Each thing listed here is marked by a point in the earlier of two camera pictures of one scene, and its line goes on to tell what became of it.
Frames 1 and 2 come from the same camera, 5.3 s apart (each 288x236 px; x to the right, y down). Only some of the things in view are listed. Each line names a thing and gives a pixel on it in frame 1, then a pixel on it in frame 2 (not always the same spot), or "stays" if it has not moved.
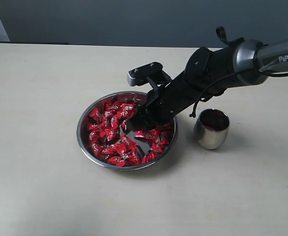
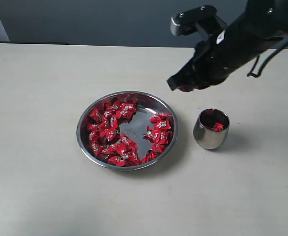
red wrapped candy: (95, 115) stays
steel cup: (211, 128) stays
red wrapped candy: (118, 161) stays
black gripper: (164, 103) -> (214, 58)
